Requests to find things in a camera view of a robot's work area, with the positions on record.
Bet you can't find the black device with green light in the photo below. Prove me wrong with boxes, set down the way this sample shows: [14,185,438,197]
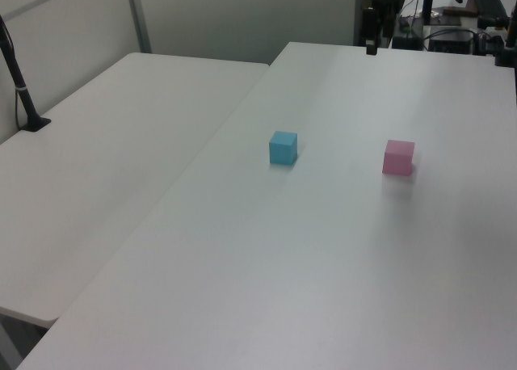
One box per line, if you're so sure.
[392,16,422,49]

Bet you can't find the black electronics box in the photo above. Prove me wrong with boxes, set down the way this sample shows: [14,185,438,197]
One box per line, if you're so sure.
[427,28,474,55]

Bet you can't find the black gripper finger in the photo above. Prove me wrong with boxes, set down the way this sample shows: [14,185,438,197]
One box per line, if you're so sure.
[380,2,396,38]
[361,6,380,57]

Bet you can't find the blue cube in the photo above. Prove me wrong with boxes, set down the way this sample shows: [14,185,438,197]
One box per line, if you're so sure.
[268,130,300,166]

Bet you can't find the black clamp mount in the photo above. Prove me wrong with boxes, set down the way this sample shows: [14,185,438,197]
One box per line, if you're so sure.
[476,6,517,69]

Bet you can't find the thin black cable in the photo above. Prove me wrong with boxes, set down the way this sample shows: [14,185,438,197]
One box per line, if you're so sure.
[14,87,24,129]

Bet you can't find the pink cube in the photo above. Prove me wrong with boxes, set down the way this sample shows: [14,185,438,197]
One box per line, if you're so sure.
[381,139,416,175]

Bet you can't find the black camera pole with base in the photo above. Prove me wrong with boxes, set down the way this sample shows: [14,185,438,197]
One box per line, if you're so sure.
[0,14,53,133]

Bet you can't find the black monitor stand pole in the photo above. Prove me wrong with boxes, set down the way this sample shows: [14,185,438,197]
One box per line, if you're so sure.
[421,0,436,26]

